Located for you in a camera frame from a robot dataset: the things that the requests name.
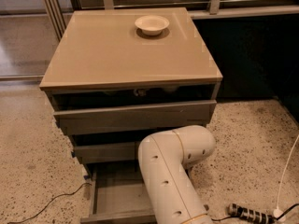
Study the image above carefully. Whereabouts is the bottom grey drawer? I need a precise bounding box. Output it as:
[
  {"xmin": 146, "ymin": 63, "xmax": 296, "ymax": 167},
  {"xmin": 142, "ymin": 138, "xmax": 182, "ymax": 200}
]
[{"xmin": 80, "ymin": 161, "xmax": 157, "ymax": 224}]

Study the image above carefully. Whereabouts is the grey drawer cabinet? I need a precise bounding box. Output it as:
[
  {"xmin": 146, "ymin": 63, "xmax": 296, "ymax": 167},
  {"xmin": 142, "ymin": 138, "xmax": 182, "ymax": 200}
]
[{"xmin": 39, "ymin": 7, "xmax": 223, "ymax": 179}]

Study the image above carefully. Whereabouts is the grey drawer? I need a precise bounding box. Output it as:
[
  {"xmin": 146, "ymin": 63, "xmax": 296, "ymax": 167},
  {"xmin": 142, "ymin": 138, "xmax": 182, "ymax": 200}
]
[
  {"xmin": 80, "ymin": 161, "xmax": 157, "ymax": 224},
  {"xmin": 54, "ymin": 100, "xmax": 216, "ymax": 135},
  {"xmin": 72, "ymin": 135, "xmax": 205, "ymax": 165}
]

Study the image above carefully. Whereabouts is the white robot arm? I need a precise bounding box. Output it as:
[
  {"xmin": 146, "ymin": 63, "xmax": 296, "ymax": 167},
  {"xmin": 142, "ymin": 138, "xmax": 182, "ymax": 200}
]
[{"xmin": 138, "ymin": 125, "xmax": 216, "ymax": 224}]

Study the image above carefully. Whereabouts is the top grey drawer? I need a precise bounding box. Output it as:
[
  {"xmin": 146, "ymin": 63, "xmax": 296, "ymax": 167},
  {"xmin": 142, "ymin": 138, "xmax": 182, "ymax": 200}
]
[{"xmin": 54, "ymin": 100, "xmax": 216, "ymax": 135}]

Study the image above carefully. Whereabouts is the white power cable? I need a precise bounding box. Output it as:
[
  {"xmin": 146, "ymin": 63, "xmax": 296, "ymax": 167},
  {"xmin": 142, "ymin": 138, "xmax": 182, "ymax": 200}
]
[{"xmin": 273, "ymin": 133, "xmax": 299, "ymax": 223}]

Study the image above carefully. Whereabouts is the white bowl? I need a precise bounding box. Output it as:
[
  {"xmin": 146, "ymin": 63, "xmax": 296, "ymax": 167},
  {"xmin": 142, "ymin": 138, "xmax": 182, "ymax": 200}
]
[{"xmin": 135, "ymin": 15, "xmax": 169, "ymax": 36}]

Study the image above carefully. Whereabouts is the middle grey drawer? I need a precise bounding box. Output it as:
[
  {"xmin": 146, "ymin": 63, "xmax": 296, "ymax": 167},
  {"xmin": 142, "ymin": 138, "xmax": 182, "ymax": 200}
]
[{"xmin": 72, "ymin": 135, "xmax": 205, "ymax": 165}]

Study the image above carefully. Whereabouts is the black power strip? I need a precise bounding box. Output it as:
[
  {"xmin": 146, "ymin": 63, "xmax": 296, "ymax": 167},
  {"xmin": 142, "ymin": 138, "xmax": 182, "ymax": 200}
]
[{"xmin": 227, "ymin": 203, "xmax": 276, "ymax": 224}]

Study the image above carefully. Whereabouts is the black floor cable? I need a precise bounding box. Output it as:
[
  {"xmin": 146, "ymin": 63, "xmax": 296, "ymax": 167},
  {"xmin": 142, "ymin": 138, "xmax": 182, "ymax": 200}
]
[{"xmin": 7, "ymin": 181, "xmax": 93, "ymax": 224}]

